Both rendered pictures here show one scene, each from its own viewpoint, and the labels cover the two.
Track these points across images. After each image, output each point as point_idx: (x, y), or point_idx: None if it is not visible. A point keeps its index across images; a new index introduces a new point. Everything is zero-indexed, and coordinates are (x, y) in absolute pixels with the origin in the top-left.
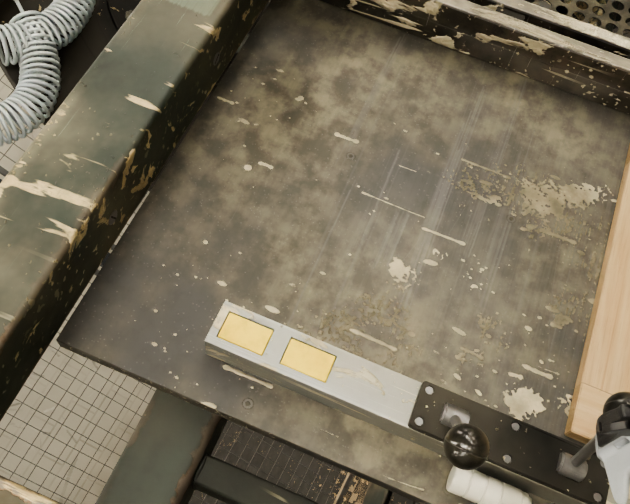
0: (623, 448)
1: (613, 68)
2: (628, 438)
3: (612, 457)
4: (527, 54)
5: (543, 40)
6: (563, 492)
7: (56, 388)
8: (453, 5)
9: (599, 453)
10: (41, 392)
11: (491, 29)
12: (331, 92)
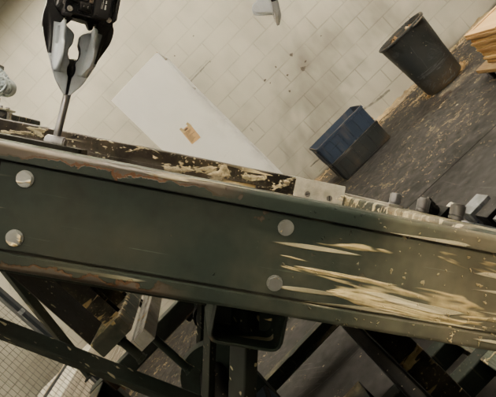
0: (59, 36)
1: (84, 136)
2: (58, 24)
3: (57, 53)
4: (34, 139)
5: (41, 127)
6: (49, 146)
7: None
8: None
9: (53, 64)
10: None
11: (9, 125)
12: None
